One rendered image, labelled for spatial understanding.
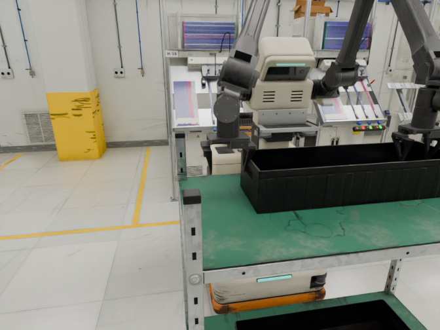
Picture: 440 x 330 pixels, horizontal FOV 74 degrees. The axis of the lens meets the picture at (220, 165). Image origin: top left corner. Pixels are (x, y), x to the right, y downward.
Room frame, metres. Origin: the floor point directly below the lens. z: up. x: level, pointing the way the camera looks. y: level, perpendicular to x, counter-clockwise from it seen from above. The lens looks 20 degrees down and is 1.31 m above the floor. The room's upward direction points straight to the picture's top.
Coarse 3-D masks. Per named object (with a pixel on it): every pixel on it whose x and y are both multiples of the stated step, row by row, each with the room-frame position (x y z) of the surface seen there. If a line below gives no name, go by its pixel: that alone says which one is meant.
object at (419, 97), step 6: (420, 90) 0.81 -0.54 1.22; (426, 90) 0.79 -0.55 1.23; (432, 90) 0.79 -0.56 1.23; (438, 90) 0.77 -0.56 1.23; (420, 96) 0.80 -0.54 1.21; (426, 96) 0.79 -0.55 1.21; (432, 96) 0.78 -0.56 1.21; (420, 102) 0.80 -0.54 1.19; (426, 102) 0.79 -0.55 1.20; (432, 108) 0.79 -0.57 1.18
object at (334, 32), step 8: (328, 24) 3.28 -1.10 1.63; (336, 24) 3.29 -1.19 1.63; (344, 24) 3.31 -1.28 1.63; (368, 24) 3.36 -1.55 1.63; (328, 32) 3.28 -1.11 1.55; (336, 32) 3.30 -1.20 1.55; (344, 32) 3.31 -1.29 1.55; (368, 32) 3.36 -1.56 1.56; (328, 40) 3.28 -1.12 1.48; (336, 40) 3.30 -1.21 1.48; (328, 48) 3.28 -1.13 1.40; (336, 48) 3.30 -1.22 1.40; (360, 48) 3.35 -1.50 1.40
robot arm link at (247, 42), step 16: (256, 0) 0.82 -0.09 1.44; (256, 16) 0.78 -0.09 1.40; (240, 32) 0.75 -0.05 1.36; (256, 32) 0.76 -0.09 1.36; (240, 48) 0.72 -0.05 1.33; (256, 48) 0.72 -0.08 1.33; (240, 64) 0.69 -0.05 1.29; (256, 64) 0.70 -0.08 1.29; (224, 80) 0.70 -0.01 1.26; (240, 80) 0.68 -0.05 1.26
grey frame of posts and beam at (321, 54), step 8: (376, 0) 3.43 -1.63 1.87; (376, 8) 3.43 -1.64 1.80; (304, 16) 3.33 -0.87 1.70; (304, 32) 3.30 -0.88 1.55; (368, 40) 3.43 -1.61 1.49; (320, 56) 3.30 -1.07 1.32; (328, 56) 3.32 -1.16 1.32; (336, 56) 3.33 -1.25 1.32; (360, 56) 3.38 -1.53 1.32; (360, 96) 3.43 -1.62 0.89; (360, 104) 3.43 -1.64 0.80; (296, 136) 3.30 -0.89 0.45; (320, 136) 2.81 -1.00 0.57; (384, 136) 2.94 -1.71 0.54; (296, 144) 3.31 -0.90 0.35
